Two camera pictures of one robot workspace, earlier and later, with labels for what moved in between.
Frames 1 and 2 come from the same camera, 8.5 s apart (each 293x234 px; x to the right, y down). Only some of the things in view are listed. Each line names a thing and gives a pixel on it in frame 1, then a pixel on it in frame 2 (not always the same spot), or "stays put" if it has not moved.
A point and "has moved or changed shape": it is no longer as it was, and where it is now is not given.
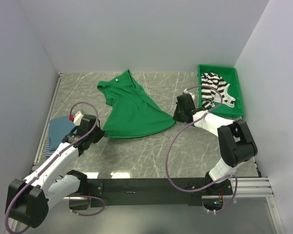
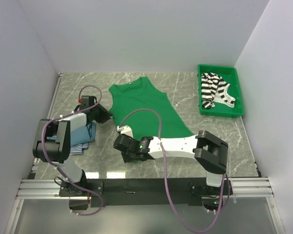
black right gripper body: x=178 y=114 to x=128 y=157
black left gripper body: x=97 y=135 to x=100 y=113
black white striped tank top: x=214 y=89 stays put
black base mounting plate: x=148 y=192 stays put
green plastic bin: x=229 y=75 stays put
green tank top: x=133 y=112 has moved or changed shape
